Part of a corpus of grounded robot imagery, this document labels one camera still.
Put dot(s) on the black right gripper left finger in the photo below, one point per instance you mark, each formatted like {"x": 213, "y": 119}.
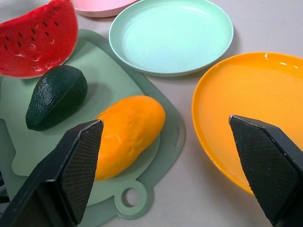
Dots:
{"x": 59, "y": 179}

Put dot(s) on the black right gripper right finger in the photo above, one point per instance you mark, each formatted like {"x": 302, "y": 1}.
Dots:
{"x": 270, "y": 170}

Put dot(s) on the orange plate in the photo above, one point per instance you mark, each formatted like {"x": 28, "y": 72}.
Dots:
{"x": 251, "y": 99}

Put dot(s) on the green plate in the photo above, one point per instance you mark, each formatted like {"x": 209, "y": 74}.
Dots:
{"x": 171, "y": 37}

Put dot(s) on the pink plate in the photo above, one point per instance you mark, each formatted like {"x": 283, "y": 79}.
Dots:
{"x": 101, "y": 7}

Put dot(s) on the dark green avocado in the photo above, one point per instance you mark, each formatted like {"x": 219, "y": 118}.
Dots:
{"x": 55, "y": 99}

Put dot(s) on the orange mango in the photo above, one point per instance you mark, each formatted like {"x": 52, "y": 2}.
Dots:
{"x": 132, "y": 134}

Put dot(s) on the green cutting board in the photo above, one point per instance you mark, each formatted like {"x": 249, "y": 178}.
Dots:
{"x": 106, "y": 94}

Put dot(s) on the red watermelon slice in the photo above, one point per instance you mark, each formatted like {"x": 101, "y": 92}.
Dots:
{"x": 35, "y": 40}

